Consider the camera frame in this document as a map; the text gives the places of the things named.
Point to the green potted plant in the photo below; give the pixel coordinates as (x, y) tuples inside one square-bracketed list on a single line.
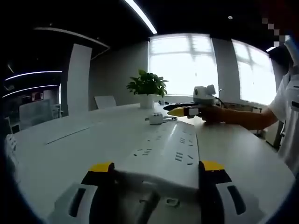
[(148, 85)]

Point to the white chair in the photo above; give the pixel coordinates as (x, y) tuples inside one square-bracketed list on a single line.
[(105, 102)]

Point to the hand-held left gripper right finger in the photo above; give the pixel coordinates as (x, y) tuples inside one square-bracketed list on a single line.
[(210, 198)]

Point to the white column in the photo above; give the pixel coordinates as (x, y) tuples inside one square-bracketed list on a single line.
[(79, 79)]

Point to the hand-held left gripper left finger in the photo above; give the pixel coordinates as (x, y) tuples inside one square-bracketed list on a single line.
[(93, 200)]

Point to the person's right hand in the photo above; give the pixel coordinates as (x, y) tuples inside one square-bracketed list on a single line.
[(211, 115)]

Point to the white charger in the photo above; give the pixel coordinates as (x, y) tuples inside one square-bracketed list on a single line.
[(155, 118)]

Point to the grey mesh office chair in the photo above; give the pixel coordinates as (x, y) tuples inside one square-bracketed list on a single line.
[(35, 113)]

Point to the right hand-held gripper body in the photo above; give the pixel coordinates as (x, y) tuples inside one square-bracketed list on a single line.
[(203, 94)]

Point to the bright window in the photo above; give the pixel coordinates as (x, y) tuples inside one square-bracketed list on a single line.
[(184, 65), (254, 74)]

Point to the white power strip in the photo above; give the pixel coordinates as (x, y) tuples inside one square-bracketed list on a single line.
[(168, 149)]

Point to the white desk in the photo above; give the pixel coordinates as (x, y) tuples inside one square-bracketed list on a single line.
[(70, 149)]

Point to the long ceiling light strip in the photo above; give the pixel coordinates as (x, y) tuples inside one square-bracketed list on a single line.
[(141, 15)]

